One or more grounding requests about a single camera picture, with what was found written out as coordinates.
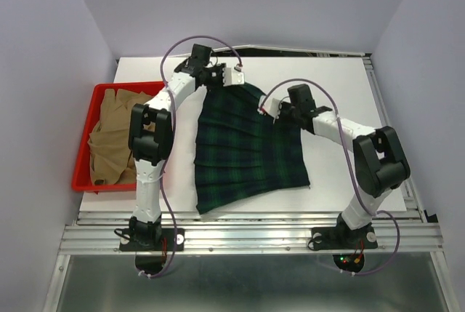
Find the green plaid pleated skirt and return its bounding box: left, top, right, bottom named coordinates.
left=194, top=84, right=310, bottom=215

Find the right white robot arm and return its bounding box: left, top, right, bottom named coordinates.
left=280, top=84, right=411, bottom=251

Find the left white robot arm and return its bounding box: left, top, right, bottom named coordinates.
left=128, top=44, right=226, bottom=249

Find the tan beige skirt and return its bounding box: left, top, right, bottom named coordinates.
left=87, top=89, right=153, bottom=185

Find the red plastic bin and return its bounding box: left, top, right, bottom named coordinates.
left=71, top=81, right=164, bottom=193

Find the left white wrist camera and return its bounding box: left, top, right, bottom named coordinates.
left=223, top=67, right=245, bottom=87

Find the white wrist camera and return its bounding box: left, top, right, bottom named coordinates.
left=257, top=95, right=282, bottom=119
left=223, top=67, right=245, bottom=87

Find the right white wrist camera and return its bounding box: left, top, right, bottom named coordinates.
left=257, top=95, right=282, bottom=119

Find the aluminium right side rail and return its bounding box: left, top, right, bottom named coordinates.
left=361, top=52, right=440, bottom=224

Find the aluminium rail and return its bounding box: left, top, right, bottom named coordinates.
left=59, top=211, right=444, bottom=256
left=361, top=52, right=440, bottom=224

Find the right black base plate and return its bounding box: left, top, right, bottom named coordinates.
left=307, top=226, right=379, bottom=273

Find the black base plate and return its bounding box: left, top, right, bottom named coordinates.
left=307, top=226, right=379, bottom=273
left=113, top=228, right=185, bottom=279

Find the aluminium front rail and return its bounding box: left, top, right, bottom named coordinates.
left=59, top=211, right=444, bottom=256

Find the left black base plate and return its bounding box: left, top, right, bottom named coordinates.
left=113, top=228, right=185, bottom=279

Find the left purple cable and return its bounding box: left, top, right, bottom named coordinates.
left=137, top=34, right=244, bottom=279

